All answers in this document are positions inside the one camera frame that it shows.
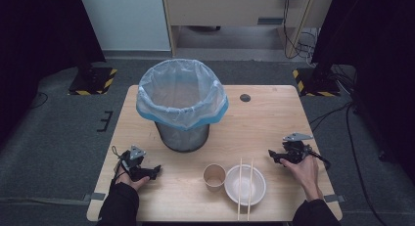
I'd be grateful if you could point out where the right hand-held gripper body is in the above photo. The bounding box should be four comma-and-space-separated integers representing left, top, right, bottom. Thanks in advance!
282, 132, 314, 164

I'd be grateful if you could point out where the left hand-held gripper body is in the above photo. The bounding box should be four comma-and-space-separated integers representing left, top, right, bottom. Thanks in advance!
118, 145, 151, 182

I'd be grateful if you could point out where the white disposable bowl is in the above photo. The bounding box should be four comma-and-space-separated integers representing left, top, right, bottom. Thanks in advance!
224, 163, 267, 207

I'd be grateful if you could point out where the metal mesh trash bin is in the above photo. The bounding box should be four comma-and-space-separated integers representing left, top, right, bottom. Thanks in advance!
155, 119, 210, 154

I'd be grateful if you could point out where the wooden chopstick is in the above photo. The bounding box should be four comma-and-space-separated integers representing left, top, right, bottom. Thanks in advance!
236, 158, 244, 222
246, 158, 254, 222

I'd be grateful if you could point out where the translucent blue trash bag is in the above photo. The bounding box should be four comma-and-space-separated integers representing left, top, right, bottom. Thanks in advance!
135, 58, 230, 132

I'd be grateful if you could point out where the person's left hand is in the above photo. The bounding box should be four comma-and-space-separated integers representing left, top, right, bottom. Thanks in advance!
115, 167, 151, 192

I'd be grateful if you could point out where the person's right hand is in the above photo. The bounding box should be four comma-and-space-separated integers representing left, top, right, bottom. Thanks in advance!
279, 156, 324, 203

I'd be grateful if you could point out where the grey tape strip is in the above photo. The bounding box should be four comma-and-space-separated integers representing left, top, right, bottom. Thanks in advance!
323, 194, 346, 203
82, 192, 107, 203

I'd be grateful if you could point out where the brown paper cup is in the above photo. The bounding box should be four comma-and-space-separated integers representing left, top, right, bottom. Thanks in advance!
202, 162, 227, 193

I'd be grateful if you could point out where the hazard striped black stand base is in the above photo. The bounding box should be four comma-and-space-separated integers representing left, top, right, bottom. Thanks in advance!
292, 68, 342, 98
68, 67, 118, 97

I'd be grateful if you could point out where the dark curtain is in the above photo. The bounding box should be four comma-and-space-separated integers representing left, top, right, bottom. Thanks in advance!
0, 0, 107, 146
311, 0, 415, 185

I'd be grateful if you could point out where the light wooden desk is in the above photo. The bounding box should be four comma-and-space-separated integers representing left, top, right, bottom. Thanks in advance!
161, 0, 337, 58

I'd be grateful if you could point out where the black left gripper cord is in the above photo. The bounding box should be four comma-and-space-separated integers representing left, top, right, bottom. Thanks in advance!
111, 145, 122, 188

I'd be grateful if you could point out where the long black floor cable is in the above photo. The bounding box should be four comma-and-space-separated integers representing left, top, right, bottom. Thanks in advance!
307, 101, 390, 226

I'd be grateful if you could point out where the thin black floor cable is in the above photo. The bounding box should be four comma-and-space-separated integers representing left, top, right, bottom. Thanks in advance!
30, 92, 49, 110

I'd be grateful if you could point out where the black outlet cable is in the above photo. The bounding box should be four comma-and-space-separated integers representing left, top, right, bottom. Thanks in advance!
282, 0, 316, 60

